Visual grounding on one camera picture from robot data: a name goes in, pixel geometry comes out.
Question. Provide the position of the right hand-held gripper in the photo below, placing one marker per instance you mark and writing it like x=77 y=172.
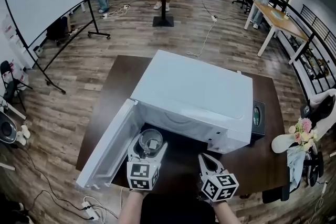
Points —
x=219 y=187

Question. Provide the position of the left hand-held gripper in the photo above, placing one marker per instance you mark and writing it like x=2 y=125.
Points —
x=141 y=174

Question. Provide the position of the clear glass cup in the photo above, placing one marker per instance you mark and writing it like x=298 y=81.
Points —
x=150 y=140

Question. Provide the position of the white microwave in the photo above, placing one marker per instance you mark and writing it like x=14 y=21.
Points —
x=191 y=91

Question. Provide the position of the person's left forearm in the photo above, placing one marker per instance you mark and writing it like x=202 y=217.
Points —
x=130 y=207

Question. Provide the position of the person's right forearm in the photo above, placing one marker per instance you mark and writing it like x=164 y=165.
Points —
x=219 y=213

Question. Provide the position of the person's dark shirt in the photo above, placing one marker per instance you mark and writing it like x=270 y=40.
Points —
x=176 y=209

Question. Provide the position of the black box with green label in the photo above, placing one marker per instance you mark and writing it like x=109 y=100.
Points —
x=258 y=119

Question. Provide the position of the black chair with clothes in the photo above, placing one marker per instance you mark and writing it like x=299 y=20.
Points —
x=302 y=173

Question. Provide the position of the pink flower bouquet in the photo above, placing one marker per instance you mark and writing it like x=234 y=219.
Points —
x=303 y=132

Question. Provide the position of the white shoes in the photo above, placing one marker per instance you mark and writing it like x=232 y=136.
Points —
x=24 y=135

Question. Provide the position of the white cloth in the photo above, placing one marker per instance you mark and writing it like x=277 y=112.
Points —
x=323 y=102

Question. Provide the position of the grey round fan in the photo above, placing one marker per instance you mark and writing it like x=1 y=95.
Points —
x=6 y=128

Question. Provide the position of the black folding chair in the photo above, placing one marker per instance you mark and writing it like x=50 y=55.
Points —
x=10 y=81

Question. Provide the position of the long wooden table white legs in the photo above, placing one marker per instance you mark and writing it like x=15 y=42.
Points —
x=282 y=21

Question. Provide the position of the teal plate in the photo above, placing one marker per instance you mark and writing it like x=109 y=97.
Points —
x=278 y=14

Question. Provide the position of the black metal railing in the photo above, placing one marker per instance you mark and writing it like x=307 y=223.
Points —
x=315 y=34

